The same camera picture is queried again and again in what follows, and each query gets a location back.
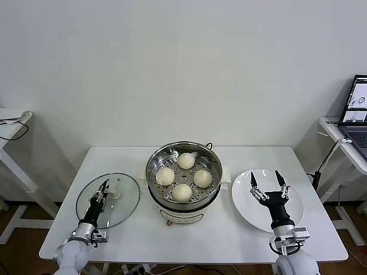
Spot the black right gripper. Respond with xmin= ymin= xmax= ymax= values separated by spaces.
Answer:
xmin=248 ymin=170 xmax=295 ymax=229

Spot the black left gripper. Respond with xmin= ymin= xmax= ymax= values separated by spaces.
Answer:
xmin=81 ymin=183 xmax=111 ymax=223

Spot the round glass lid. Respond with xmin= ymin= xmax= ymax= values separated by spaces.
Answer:
xmin=75 ymin=171 xmax=140 ymax=229

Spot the white steamed baozi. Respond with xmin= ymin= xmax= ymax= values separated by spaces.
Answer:
xmin=171 ymin=183 xmax=193 ymax=203
xmin=193 ymin=169 xmax=213 ymax=188
xmin=177 ymin=152 xmax=196 ymax=170
xmin=155 ymin=167 xmax=175 ymax=186

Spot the perforated steel steamer basket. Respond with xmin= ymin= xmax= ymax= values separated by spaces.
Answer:
xmin=145 ymin=142 xmax=223 ymax=211

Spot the round white plate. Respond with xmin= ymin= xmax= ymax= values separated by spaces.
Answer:
xmin=231 ymin=168 xmax=304 ymax=233

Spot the black power adapter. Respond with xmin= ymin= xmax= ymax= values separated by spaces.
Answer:
xmin=307 ymin=170 xmax=321 ymax=190

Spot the white side table with laptop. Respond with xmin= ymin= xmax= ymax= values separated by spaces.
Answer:
xmin=318 ymin=116 xmax=367 ymax=246

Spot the cream electric cooker pot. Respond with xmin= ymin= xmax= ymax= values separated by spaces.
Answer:
xmin=137 ymin=140 xmax=232 ymax=227

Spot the white power strip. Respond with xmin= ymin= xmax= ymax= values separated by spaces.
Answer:
xmin=122 ymin=263 xmax=157 ymax=275

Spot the dark grey laptop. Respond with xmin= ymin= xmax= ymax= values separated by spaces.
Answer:
xmin=337 ymin=74 xmax=367 ymax=160

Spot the white side table with cloth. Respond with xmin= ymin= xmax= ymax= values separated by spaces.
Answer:
xmin=0 ymin=108 xmax=60 ymax=245

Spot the white cloth bag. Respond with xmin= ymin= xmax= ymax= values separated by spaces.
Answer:
xmin=0 ymin=108 xmax=32 ymax=125

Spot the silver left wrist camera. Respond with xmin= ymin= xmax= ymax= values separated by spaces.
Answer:
xmin=90 ymin=229 xmax=109 ymax=244

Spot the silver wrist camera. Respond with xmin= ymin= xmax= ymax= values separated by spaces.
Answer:
xmin=274 ymin=226 xmax=311 ymax=256
xmin=90 ymin=229 xmax=109 ymax=244

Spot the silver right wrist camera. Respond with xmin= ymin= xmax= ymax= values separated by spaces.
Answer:
xmin=274 ymin=226 xmax=311 ymax=256

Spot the laptop charging cable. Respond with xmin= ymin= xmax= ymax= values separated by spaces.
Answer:
xmin=317 ymin=138 xmax=353 ymax=174

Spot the thin black cable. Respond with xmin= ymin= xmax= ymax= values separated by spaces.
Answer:
xmin=0 ymin=120 xmax=29 ymax=141

